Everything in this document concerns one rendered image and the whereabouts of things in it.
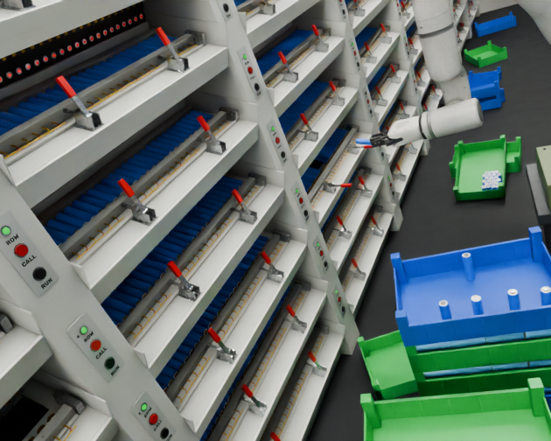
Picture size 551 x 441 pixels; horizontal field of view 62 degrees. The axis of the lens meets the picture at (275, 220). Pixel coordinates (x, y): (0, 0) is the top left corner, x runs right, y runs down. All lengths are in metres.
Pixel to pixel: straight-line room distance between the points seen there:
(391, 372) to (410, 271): 0.54
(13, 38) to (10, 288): 0.35
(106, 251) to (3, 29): 0.36
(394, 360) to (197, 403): 0.75
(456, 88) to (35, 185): 1.18
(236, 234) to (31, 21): 0.59
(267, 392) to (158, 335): 0.42
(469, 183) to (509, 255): 1.21
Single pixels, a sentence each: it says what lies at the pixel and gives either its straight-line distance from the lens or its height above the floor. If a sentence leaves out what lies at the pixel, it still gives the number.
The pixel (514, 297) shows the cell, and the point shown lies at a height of 0.54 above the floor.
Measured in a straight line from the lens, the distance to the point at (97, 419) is 0.86.
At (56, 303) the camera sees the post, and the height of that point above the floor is 0.89.
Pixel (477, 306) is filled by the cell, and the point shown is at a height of 0.54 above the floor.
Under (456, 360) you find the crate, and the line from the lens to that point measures 1.00.
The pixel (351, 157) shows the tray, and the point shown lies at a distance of 1.72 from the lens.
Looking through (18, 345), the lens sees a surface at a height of 0.87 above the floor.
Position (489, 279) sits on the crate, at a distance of 1.07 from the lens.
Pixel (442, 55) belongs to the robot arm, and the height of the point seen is 0.82.
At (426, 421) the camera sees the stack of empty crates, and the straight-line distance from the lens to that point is 0.96.
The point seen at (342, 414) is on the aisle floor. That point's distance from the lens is 1.51.
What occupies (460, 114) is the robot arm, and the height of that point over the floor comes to 0.64.
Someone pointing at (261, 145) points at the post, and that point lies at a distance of 1.20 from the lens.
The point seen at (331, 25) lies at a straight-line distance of 1.78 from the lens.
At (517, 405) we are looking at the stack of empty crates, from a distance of 0.95.
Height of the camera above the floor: 1.19
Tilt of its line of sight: 28 degrees down
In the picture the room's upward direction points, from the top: 23 degrees counter-clockwise
